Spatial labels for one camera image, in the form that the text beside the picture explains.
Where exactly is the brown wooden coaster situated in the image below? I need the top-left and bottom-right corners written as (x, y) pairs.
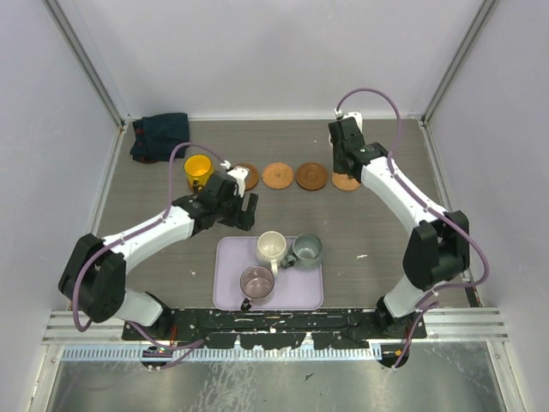
top-left (296, 162), bottom-right (328, 191)
top-left (235, 163), bottom-right (259, 191)
top-left (187, 179), bottom-right (208, 193)

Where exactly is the woven rattan coaster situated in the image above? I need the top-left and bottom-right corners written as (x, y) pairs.
top-left (331, 173), bottom-right (360, 191)
top-left (262, 162), bottom-right (294, 190)

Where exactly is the yellow mug black outside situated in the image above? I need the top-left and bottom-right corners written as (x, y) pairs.
top-left (184, 154), bottom-right (214, 180)

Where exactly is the white speckled mug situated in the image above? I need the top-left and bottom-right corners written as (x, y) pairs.
top-left (256, 231), bottom-right (288, 277)

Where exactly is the grey green mug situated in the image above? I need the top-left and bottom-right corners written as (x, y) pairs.
top-left (281, 233), bottom-right (323, 270)

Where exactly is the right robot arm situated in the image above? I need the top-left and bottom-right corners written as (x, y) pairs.
top-left (329, 115), bottom-right (470, 338)

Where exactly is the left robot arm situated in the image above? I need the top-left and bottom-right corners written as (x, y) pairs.
top-left (58, 167), bottom-right (258, 340)

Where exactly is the lilac mug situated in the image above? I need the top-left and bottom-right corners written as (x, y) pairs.
top-left (239, 265), bottom-right (275, 312)

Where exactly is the lilac plastic tray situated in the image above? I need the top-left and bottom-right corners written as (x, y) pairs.
top-left (213, 236), bottom-right (323, 311)

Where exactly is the dark folded cloth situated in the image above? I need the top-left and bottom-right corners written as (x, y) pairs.
top-left (130, 112), bottom-right (190, 164)

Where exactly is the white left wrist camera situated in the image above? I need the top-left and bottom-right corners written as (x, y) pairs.
top-left (220, 160), bottom-right (250, 197)

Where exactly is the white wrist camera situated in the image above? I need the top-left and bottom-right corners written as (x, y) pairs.
top-left (220, 160), bottom-right (250, 197)
top-left (335, 110), bottom-right (363, 132)

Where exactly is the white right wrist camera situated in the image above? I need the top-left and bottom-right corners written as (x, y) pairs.
top-left (335, 110), bottom-right (363, 132)

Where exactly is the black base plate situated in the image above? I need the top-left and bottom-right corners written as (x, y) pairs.
top-left (122, 306), bottom-right (429, 351)

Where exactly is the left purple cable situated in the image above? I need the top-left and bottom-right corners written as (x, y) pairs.
top-left (72, 142), bottom-right (232, 374)

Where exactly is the aluminium frame rail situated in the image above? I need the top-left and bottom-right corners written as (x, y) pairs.
top-left (41, 306), bottom-right (510, 344)

